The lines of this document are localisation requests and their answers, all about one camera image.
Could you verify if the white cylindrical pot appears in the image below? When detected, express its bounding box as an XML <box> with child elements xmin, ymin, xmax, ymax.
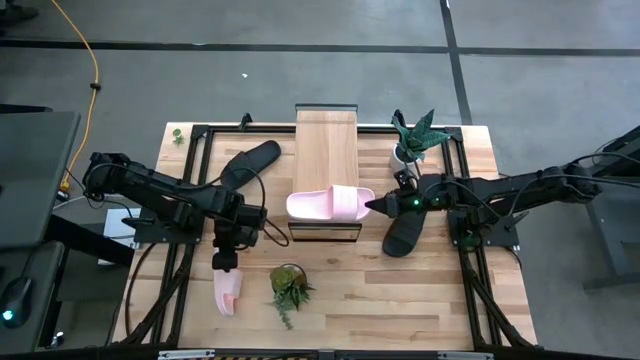
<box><xmin>388</xmin><ymin>143</ymin><xmax>421</xmax><ymax>174</ymax></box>

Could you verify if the pink slide sandal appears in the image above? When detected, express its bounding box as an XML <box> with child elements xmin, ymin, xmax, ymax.
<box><xmin>285</xmin><ymin>184</ymin><xmax>375</xmax><ymax>223</ymax></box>
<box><xmin>213</xmin><ymin>267</ymin><xmax>244</xmax><ymax>317</ymax></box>

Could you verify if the yellow-green rosette succulent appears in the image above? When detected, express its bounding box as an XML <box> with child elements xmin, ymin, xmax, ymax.
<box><xmin>270</xmin><ymin>266</ymin><xmax>297</xmax><ymax>292</ymax></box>

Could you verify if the silver metal bracket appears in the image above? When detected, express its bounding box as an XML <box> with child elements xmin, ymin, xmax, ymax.
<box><xmin>438</xmin><ymin>350</ymin><xmax>495</xmax><ymax>360</ymax></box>
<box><xmin>158</xmin><ymin>349</ymin><xmax>216</xmax><ymax>360</ymax></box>

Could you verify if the pale green trailing succulent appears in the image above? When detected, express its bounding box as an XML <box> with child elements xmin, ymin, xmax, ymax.
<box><xmin>273</xmin><ymin>298</ymin><xmax>297</xmax><ymax>331</ymax></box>

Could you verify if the black bowl planter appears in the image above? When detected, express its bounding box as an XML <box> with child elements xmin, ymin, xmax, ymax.
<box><xmin>269</xmin><ymin>263</ymin><xmax>308</xmax><ymax>297</ymax></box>

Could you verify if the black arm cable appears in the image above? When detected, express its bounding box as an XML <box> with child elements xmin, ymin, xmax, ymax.
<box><xmin>499</xmin><ymin>151</ymin><xmax>640</xmax><ymax>201</ymax></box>
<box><xmin>199</xmin><ymin>164</ymin><xmax>291</xmax><ymax>249</ymax></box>

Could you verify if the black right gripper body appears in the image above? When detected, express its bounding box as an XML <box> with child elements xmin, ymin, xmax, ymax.
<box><xmin>387</xmin><ymin>174</ymin><xmax>454</xmax><ymax>217</ymax></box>

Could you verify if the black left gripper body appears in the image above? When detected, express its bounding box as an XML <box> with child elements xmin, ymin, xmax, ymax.
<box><xmin>212</xmin><ymin>222</ymin><xmax>260</xmax><ymax>261</ymax></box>

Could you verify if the black computer mouse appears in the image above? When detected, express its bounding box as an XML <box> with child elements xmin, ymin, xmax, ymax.
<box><xmin>0</xmin><ymin>277</ymin><xmax>34</xmax><ymax>330</ymax></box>

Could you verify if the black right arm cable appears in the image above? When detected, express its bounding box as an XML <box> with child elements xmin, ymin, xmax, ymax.
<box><xmin>499</xmin><ymin>151</ymin><xmax>640</xmax><ymax>201</ymax></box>

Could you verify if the green snake plant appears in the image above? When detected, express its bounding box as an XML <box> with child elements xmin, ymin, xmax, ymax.
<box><xmin>391</xmin><ymin>108</ymin><xmax>451</xmax><ymax>164</ymax></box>

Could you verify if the black slide sandal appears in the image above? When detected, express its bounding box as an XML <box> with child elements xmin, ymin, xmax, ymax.
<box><xmin>219</xmin><ymin>139</ymin><xmax>282</xmax><ymax>191</ymax></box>
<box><xmin>382</xmin><ymin>209</ymin><xmax>429</xmax><ymax>259</ymax></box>

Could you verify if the yellow cable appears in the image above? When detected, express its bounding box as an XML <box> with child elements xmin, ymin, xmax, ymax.
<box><xmin>49</xmin><ymin>0</ymin><xmax>101</xmax><ymax>192</ymax></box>

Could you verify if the spiky green aloe plant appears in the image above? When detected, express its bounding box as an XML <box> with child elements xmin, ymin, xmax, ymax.
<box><xmin>286</xmin><ymin>278</ymin><xmax>317</xmax><ymax>312</ymax></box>

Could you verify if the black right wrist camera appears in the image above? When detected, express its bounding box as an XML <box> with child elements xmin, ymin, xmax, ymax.
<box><xmin>393</xmin><ymin>169</ymin><xmax>419</xmax><ymax>192</ymax></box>

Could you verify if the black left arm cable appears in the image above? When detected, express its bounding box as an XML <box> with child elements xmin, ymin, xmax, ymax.
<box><xmin>199</xmin><ymin>164</ymin><xmax>291</xmax><ymax>249</ymax></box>

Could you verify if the white sheet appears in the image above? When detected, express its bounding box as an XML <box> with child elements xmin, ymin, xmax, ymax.
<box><xmin>97</xmin><ymin>207</ymin><xmax>144</xmax><ymax>266</ymax></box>

